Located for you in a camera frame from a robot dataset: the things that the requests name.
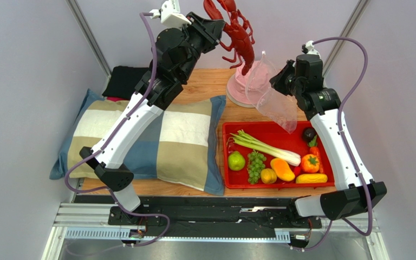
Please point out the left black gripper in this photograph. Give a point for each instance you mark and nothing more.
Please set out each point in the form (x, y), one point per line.
(209, 31)

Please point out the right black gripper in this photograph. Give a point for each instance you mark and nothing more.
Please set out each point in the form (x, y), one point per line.
(283, 76)

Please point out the clear zip top bag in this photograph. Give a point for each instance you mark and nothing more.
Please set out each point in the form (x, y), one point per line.
(279, 108)

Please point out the red toy lobster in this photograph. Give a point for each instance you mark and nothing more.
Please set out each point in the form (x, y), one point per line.
(240, 32)

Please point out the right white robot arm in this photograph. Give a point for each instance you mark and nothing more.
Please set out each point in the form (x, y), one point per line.
(356, 190)

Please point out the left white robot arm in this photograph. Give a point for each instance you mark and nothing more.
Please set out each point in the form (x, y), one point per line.
(175, 52)

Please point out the pink bucket hat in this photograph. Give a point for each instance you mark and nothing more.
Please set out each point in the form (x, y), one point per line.
(247, 90)

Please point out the dark purple toy fruit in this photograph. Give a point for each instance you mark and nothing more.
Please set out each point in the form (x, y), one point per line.
(308, 134)

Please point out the toy carrot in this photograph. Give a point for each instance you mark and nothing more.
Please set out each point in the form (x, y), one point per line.
(313, 148)

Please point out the toy celery stalk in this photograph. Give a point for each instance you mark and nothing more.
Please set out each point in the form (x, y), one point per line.
(246, 140)

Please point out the red plastic tray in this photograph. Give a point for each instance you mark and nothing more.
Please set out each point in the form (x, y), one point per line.
(274, 135)

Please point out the orange toy tomato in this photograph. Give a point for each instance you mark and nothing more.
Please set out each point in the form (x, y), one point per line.
(310, 163)

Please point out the orange toy mango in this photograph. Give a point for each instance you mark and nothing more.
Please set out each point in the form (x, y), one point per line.
(282, 169)

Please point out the green toy grapes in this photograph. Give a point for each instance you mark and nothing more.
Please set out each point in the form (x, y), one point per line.
(255, 166)

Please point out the black folded cloth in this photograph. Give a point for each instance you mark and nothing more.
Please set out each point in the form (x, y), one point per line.
(122, 82)

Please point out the green toy apple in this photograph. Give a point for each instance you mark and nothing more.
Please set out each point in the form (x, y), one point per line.
(236, 161)

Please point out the yellow toy lemon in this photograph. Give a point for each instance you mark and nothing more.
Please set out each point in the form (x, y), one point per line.
(268, 176)

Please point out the yellow toy banana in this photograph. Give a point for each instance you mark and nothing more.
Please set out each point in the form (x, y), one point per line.
(311, 178)

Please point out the plaid patchwork pillow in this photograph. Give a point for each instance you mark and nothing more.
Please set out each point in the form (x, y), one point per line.
(179, 146)

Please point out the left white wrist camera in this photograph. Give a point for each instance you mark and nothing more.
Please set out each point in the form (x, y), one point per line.
(170, 15)

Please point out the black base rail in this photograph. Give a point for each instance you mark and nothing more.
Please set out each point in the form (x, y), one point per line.
(187, 219)

